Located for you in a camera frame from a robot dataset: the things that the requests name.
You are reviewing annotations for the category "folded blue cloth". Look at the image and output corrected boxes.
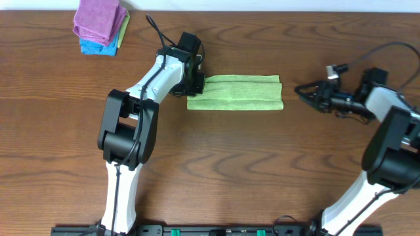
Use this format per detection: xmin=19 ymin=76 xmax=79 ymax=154
xmin=79 ymin=33 xmax=119 ymax=56

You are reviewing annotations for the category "folded yellow-green cloth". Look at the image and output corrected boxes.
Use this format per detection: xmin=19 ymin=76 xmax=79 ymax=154
xmin=117 ymin=12 xmax=130 ymax=48

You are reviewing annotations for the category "green microfiber cloth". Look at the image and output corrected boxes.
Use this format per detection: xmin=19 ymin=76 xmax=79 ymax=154
xmin=187 ymin=75 xmax=284 ymax=111

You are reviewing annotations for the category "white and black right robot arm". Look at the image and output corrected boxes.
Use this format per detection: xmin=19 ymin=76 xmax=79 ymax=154
xmin=295 ymin=64 xmax=419 ymax=235

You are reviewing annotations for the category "folded purple cloth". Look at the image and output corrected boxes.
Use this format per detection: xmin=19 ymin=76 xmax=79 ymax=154
xmin=73 ymin=0 xmax=127 ymax=46

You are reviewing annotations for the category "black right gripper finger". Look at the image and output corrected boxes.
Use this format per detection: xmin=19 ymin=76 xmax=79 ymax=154
xmin=295 ymin=88 xmax=320 ymax=110
xmin=295 ymin=81 xmax=325 ymax=92

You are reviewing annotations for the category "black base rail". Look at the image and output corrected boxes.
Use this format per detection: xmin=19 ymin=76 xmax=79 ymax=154
xmin=51 ymin=224 xmax=384 ymax=236

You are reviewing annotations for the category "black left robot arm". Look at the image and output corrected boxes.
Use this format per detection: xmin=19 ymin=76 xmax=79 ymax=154
xmin=96 ymin=32 xmax=204 ymax=235

